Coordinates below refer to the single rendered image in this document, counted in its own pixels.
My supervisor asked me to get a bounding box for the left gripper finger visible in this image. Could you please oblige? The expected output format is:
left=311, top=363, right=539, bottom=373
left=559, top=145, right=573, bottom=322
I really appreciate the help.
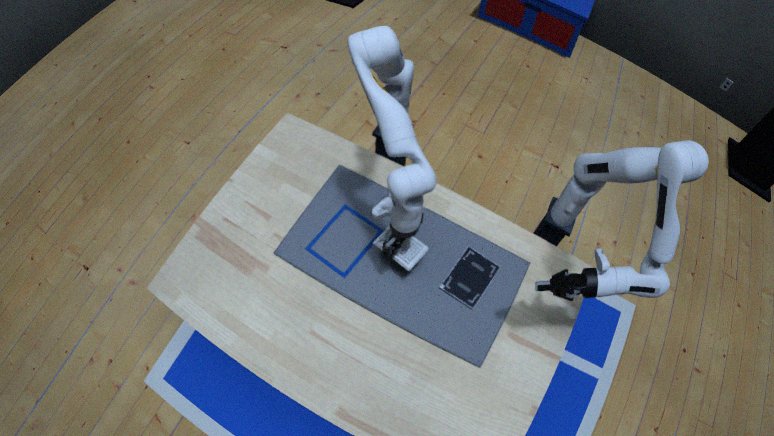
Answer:
left=535, top=278, right=580, bottom=301
left=535, top=269, right=576, bottom=283

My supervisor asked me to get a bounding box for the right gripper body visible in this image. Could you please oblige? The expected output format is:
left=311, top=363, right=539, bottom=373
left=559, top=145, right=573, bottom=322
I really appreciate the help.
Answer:
left=390, top=221, right=420, bottom=243

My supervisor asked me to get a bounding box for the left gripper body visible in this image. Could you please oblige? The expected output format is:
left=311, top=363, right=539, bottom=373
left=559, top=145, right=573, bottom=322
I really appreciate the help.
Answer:
left=563, top=267, right=598, bottom=298

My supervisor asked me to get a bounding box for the blue tape rectangle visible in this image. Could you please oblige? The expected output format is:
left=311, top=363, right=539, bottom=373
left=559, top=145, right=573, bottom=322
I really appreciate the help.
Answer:
left=305, top=204, right=385, bottom=278

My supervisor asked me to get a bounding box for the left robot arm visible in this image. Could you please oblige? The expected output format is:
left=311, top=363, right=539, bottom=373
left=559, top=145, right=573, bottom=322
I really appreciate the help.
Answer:
left=551, top=141, right=709, bottom=298

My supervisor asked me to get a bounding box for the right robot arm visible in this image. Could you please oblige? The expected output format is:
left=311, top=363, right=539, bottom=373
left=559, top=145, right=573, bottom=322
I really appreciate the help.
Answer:
left=348, top=26, right=437, bottom=233

